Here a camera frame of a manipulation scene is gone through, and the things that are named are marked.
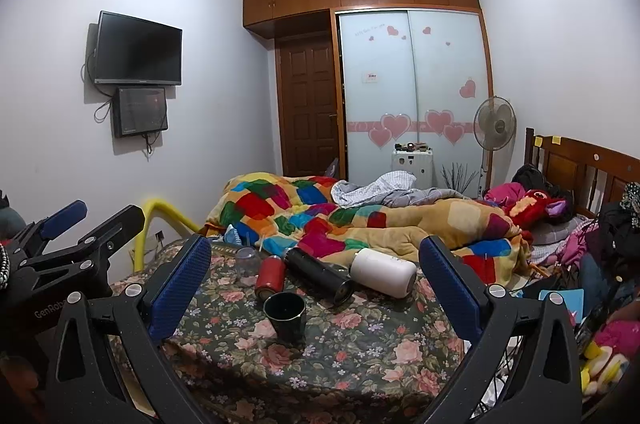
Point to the floral bed sheet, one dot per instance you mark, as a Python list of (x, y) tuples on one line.
[(350, 364)]

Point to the grey checkered cloth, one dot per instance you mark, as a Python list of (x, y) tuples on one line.
[(395, 189)]

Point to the blue flat box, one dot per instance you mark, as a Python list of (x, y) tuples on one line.
[(562, 304)]

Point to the red plush toy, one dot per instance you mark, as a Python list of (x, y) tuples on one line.
[(535, 206)]

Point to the black thermos cup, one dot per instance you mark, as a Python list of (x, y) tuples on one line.
[(320, 275)]

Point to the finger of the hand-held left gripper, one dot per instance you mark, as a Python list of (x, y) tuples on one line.
[(117, 224), (62, 216)]

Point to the small black wall monitor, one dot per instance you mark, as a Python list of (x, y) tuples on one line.
[(141, 112)]

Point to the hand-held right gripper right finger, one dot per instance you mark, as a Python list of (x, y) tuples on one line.
[(450, 289)]

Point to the yellow tube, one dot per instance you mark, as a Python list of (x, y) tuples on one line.
[(165, 216)]

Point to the heart-sticker sliding wardrobe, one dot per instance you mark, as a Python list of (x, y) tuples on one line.
[(415, 79)]

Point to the yellow plush toy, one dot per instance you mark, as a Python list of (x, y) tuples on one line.
[(602, 369)]

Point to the pink clothing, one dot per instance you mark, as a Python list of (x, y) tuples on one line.
[(502, 194)]

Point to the black clothing pile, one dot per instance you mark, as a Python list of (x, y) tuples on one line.
[(620, 224)]

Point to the white cup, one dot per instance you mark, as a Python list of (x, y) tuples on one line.
[(382, 275)]

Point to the white standing fan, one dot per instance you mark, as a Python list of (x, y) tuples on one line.
[(495, 120)]

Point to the clear plastic jar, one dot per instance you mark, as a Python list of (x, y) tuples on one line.
[(247, 263)]

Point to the white small cabinet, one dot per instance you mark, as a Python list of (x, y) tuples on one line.
[(412, 167)]

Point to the dry branch decoration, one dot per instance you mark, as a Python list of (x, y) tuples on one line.
[(459, 179)]

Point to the black bag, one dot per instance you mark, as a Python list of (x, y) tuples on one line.
[(530, 176)]

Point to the brown wooden door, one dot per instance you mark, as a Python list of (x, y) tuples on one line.
[(307, 109)]

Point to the black wall television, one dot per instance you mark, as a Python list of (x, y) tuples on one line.
[(139, 49)]

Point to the red can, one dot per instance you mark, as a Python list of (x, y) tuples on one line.
[(270, 278)]

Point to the colourful patchwork quilt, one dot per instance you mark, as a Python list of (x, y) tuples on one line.
[(280, 204)]

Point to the wooden bed headboard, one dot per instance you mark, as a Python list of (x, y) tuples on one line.
[(580, 167)]

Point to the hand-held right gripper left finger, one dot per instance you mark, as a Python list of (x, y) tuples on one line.
[(180, 289)]

